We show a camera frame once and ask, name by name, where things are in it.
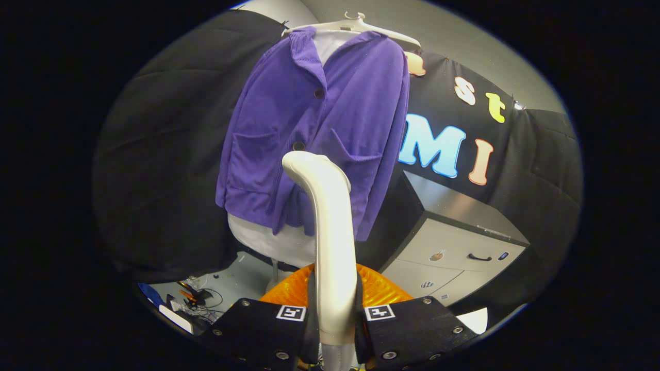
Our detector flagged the black and orange hand tools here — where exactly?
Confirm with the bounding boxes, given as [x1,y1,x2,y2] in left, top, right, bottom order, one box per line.
[175,281,213,306]

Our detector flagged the white flat box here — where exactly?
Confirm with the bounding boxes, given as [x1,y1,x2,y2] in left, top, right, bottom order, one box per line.
[159,304,194,334]

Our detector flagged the white paper sheet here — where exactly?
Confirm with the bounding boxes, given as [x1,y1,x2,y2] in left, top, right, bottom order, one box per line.
[456,308,488,334]

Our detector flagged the cream plastic clothes hanger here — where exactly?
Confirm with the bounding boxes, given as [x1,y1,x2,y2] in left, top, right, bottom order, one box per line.
[281,11,421,48]

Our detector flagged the thin floor cables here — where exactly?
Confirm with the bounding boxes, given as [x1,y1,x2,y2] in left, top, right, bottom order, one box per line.
[195,288,225,324]

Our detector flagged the grey cabinet with dark top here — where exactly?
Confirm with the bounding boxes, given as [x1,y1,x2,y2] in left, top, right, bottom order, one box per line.
[379,170,531,310]

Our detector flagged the white garment steamer head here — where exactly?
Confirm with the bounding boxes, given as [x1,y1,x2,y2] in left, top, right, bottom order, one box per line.
[282,150,359,346]

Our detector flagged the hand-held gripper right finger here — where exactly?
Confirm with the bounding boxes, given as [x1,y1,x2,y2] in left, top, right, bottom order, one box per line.
[356,264,479,371]

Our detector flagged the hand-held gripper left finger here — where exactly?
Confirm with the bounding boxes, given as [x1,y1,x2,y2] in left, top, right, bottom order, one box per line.
[199,264,320,371]

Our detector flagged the purple jacket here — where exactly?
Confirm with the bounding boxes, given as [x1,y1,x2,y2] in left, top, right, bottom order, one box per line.
[216,26,410,242]

